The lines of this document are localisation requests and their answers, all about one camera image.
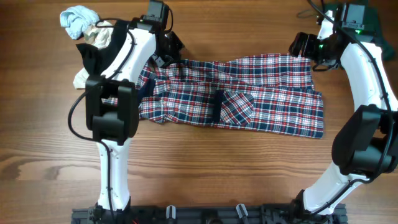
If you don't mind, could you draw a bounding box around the plaid sleeveless shirt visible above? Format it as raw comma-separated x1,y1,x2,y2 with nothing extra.
101,53,325,139

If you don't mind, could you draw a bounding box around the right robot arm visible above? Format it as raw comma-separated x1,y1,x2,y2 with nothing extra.
287,2,397,222

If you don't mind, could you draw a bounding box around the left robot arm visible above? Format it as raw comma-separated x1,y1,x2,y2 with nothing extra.
77,1,183,223

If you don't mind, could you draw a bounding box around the white camouflage garment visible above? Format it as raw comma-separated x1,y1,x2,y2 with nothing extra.
73,21,113,89

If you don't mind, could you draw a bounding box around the black garment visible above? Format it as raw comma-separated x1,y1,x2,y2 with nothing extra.
76,20,129,75

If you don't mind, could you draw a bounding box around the light blue crumpled garment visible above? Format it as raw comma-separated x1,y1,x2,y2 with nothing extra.
60,5,100,40

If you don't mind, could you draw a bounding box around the green drawstring bag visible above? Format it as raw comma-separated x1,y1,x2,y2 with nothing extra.
308,1,396,63

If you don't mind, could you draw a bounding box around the left black cable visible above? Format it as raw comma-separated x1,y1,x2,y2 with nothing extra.
67,18,137,218

